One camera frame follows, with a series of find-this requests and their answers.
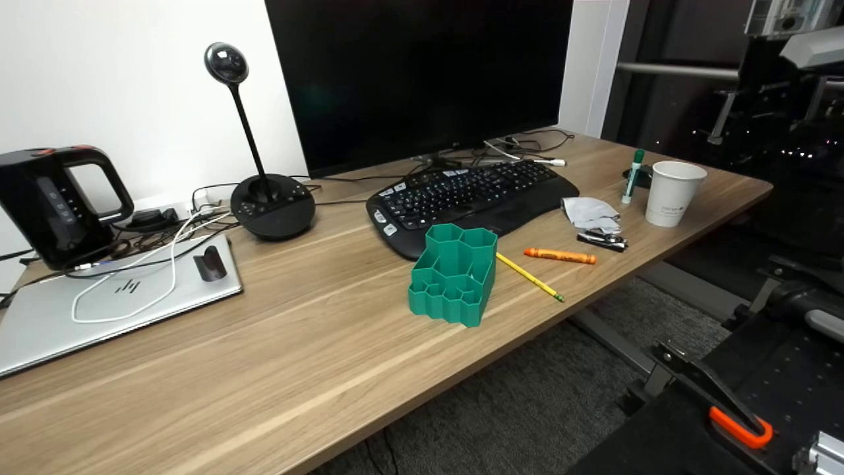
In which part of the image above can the orange marker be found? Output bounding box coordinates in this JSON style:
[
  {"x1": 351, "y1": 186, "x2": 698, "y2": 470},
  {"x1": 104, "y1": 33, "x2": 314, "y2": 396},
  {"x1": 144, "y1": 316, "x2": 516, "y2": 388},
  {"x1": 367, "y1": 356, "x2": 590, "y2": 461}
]
[{"x1": 522, "y1": 244, "x2": 597, "y2": 265}]

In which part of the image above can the white charger cable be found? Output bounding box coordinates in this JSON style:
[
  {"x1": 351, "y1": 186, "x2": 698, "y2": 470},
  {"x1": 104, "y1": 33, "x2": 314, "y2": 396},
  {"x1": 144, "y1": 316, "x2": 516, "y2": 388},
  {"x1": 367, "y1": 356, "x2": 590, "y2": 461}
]
[{"x1": 66, "y1": 178, "x2": 232, "y2": 327}]

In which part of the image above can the grey metal frame bar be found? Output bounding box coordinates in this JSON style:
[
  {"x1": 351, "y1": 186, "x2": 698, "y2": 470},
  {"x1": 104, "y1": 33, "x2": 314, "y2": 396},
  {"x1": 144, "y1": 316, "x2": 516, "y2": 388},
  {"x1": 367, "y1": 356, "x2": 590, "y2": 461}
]
[{"x1": 613, "y1": 60, "x2": 743, "y2": 86}]

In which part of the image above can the black power adapter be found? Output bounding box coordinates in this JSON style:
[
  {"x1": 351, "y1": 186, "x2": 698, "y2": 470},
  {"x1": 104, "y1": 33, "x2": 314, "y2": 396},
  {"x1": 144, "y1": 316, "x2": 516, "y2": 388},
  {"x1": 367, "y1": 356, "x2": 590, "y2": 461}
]
[{"x1": 129, "y1": 206, "x2": 181, "y2": 232}]

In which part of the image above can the black smooth cart panel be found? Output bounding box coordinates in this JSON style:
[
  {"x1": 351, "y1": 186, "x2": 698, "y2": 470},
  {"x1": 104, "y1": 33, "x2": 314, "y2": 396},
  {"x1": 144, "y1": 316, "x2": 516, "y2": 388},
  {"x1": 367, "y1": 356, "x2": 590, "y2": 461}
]
[{"x1": 568, "y1": 378, "x2": 732, "y2": 475}]

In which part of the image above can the green and white glue stick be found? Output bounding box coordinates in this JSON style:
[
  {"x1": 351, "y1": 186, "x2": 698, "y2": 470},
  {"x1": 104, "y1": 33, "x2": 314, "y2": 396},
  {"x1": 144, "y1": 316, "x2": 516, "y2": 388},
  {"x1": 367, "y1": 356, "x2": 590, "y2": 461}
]
[{"x1": 619, "y1": 145, "x2": 648, "y2": 207}]

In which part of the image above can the small black silver stapler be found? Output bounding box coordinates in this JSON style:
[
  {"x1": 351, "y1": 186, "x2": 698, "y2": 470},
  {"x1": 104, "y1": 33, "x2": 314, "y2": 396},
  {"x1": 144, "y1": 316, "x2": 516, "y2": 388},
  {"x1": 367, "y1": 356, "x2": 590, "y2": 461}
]
[{"x1": 575, "y1": 227, "x2": 629, "y2": 256}]

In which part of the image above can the small black dongle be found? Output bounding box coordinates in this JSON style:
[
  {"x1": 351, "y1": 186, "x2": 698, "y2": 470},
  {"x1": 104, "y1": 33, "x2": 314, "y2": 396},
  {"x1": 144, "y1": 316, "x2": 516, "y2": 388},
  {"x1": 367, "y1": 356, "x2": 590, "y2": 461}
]
[{"x1": 189, "y1": 243, "x2": 228, "y2": 284}]

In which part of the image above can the white cable with connector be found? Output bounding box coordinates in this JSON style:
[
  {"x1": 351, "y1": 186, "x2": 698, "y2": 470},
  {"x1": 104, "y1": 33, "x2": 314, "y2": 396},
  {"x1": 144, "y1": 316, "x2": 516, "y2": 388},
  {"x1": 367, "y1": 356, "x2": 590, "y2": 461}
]
[{"x1": 479, "y1": 137, "x2": 568, "y2": 169}]

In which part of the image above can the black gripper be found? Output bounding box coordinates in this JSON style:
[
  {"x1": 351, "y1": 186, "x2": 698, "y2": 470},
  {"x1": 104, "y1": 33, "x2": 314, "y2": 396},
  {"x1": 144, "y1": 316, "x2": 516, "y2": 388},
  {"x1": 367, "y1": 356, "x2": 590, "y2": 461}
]
[{"x1": 740, "y1": 49, "x2": 844, "y2": 182}]

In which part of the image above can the green plastic desk organizer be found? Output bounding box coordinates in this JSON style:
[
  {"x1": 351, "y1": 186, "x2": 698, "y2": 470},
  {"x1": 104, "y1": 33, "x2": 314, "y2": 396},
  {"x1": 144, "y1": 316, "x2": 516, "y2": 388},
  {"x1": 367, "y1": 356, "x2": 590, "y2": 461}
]
[{"x1": 406, "y1": 221, "x2": 500, "y2": 330}]

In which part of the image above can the black ergonomic keyboard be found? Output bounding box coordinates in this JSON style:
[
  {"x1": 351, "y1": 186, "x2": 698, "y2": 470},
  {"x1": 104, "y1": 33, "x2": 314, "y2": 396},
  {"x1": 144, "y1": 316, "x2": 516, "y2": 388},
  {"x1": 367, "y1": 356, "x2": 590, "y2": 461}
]
[{"x1": 364, "y1": 156, "x2": 583, "y2": 263}]

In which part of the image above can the silver laptop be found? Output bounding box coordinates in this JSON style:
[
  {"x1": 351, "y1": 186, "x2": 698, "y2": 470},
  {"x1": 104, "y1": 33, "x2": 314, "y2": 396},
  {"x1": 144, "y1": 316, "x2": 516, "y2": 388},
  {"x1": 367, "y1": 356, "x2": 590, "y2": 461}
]
[{"x1": 0, "y1": 228, "x2": 244, "y2": 379}]

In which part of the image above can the black perforated breadboard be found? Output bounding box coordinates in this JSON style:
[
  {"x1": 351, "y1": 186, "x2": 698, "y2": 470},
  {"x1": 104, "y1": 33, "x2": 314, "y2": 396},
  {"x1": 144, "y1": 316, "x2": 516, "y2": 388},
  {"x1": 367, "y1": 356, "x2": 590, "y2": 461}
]
[{"x1": 692, "y1": 300, "x2": 844, "y2": 475}]

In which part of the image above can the white crumpled cloth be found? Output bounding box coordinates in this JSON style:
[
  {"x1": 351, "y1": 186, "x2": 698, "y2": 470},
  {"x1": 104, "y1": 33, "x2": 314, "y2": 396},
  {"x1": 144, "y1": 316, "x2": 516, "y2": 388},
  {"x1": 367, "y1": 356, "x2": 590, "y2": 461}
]
[{"x1": 562, "y1": 192, "x2": 624, "y2": 236}]

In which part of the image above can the black conference webcam on stand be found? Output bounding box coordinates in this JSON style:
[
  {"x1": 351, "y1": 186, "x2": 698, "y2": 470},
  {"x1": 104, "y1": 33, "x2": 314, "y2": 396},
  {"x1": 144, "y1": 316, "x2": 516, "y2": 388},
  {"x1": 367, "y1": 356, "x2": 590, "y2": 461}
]
[{"x1": 202, "y1": 38, "x2": 319, "y2": 243}]

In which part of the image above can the orange and black clamp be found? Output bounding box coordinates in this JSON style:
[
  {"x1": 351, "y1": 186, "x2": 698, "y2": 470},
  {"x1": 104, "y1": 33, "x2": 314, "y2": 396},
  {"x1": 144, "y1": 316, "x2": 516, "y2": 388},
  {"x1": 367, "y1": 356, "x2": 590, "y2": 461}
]
[{"x1": 652, "y1": 341, "x2": 777, "y2": 454}]

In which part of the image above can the white paper cup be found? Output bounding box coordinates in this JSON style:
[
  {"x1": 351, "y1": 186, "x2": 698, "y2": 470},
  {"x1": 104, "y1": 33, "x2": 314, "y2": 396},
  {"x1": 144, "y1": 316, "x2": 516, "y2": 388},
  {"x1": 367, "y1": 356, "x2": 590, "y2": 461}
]
[{"x1": 642, "y1": 159, "x2": 708, "y2": 232}]

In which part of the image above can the large black monitor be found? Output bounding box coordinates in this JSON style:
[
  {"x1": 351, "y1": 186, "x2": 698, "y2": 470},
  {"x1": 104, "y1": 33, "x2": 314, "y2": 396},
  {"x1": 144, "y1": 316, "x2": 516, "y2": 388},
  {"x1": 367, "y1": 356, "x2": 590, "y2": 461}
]
[{"x1": 264, "y1": 0, "x2": 575, "y2": 182}]

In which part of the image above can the yellow pencil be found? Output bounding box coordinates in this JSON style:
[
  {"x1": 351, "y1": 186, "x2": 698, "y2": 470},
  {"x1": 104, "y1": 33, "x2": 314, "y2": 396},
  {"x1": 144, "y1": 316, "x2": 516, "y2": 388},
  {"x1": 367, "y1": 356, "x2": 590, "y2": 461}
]
[{"x1": 493, "y1": 251, "x2": 567, "y2": 305}]

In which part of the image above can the long aluminium profile rail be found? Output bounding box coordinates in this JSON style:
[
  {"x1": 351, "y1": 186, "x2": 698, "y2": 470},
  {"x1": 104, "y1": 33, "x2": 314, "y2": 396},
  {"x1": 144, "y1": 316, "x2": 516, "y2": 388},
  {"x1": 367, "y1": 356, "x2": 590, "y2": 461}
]
[{"x1": 791, "y1": 428, "x2": 844, "y2": 475}]

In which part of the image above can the black electric kettle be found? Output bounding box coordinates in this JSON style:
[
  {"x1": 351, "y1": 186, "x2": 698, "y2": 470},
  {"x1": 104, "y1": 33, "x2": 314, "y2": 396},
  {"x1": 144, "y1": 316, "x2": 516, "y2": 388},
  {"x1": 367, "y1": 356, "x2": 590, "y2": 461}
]
[{"x1": 0, "y1": 145, "x2": 136, "y2": 275}]

